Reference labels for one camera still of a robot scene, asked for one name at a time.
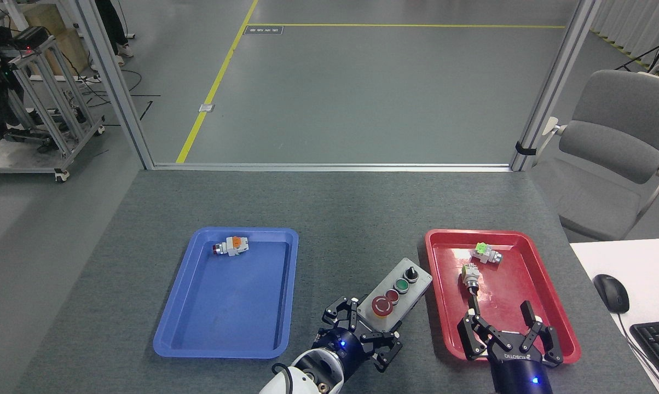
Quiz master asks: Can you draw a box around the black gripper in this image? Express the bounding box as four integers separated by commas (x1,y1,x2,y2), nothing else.
314,297,404,385
457,294,565,394

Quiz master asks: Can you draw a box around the grey control box with buttons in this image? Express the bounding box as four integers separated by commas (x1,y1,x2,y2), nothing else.
357,257,433,335

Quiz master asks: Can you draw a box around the push button with green block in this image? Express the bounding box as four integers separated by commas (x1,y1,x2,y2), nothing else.
470,242,503,266

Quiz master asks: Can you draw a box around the push button with orange block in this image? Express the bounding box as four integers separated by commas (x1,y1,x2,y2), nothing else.
212,236,250,258

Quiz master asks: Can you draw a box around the wooden box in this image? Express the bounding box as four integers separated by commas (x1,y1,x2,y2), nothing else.
12,4,89,77

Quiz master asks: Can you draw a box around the red plastic tray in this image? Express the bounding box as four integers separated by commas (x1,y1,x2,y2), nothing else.
424,229,582,364

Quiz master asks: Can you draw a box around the black computer mouse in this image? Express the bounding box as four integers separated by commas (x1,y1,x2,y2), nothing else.
593,274,631,315

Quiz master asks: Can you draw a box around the blue plastic tray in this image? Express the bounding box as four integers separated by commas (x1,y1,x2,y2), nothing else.
153,227,299,360

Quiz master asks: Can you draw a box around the white desk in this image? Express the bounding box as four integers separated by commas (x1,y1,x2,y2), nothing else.
569,238,659,394

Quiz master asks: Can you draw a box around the grey office chair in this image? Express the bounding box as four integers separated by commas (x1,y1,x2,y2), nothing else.
529,69,659,242

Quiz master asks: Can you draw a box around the black tripod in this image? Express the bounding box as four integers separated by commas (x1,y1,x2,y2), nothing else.
615,21,659,77

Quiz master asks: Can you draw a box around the white curtain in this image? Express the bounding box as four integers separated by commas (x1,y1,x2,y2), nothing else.
589,0,659,69

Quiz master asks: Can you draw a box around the person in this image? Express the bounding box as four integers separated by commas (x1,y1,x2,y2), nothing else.
93,0,136,67

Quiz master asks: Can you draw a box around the black selector switch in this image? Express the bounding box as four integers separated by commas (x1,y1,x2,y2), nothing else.
460,263,482,299

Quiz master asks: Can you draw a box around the black mouse cable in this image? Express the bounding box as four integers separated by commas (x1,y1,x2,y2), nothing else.
617,312,659,394

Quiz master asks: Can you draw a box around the silver aluminium post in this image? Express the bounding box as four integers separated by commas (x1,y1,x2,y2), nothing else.
73,0,155,170
509,0,603,172

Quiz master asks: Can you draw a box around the black floor cable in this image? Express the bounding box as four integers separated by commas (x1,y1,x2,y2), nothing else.
72,66,161,122

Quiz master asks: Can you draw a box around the aluminium frame cart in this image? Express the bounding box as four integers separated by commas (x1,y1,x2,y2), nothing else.
0,36,106,183

